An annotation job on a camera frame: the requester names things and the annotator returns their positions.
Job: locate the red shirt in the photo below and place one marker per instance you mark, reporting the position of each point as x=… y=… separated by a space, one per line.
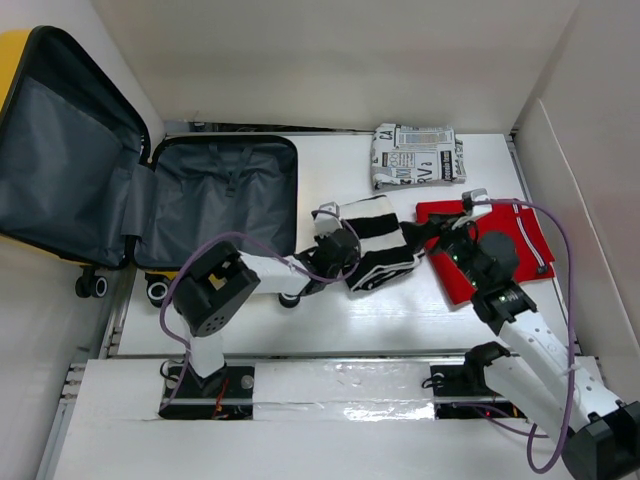
x=513 y=234

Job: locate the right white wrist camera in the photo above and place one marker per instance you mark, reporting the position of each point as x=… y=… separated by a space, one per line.
x=476 y=205

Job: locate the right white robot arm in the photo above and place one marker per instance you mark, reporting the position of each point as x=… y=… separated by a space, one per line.
x=596 y=433

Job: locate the yellow suitcase with grey lining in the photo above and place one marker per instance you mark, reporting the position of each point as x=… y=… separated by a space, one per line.
x=82 y=180

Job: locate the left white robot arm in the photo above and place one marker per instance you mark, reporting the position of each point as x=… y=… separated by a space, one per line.
x=218 y=283

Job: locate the aluminium mounting rail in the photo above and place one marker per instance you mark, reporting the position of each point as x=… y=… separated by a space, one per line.
x=355 y=390

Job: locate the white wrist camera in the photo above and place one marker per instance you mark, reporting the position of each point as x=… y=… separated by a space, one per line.
x=326 y=218
x=476 y=205

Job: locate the black and white striped garment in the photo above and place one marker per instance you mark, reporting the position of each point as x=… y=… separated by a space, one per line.
x=385 y=254

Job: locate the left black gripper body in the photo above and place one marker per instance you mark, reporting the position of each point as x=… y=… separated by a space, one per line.
x=331 y=274

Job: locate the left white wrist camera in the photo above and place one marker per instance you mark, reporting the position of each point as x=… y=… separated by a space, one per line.
x=326 y=218

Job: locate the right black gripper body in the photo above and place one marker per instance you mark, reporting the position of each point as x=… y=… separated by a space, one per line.
x=458 y=245

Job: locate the newspaper print garment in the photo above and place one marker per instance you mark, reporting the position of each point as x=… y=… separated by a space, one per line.
x=404 y=156

